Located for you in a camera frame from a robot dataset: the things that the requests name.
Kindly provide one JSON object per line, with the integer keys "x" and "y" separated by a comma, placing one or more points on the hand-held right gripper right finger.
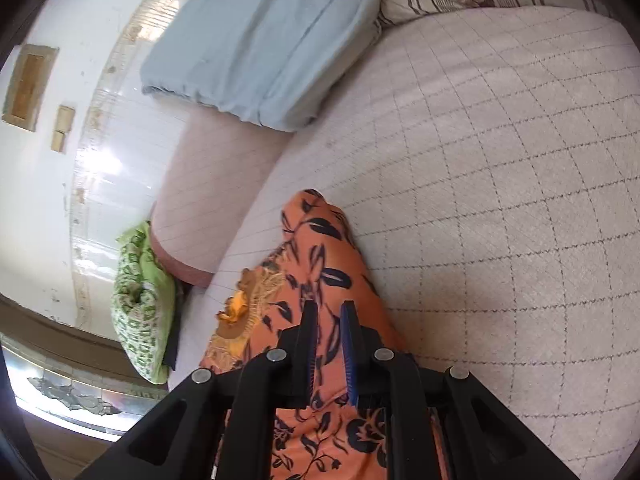
{"x": 349, "y": 355}

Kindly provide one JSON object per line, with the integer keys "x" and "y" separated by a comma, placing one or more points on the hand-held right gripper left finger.
{"x": 309, "y": 360}

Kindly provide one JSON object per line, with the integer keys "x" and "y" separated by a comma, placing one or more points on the orange floral garment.
{"x": 320, "y": 260}

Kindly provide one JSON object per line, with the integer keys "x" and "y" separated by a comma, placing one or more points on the green patterned pillow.
{"x": 140, "y": 310}

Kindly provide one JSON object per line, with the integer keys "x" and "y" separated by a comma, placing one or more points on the beige bolster cushion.
{"x": 210, "y": 185}

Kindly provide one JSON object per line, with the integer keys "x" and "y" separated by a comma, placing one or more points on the quilted pale bed cover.
{"x": 475, "y": 185}

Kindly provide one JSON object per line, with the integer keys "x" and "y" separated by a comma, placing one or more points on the light blue pillow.
{"x": 260, "y": 40}

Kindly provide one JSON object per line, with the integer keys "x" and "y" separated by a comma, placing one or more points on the wall switch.
{"x": 62, "y": 127}

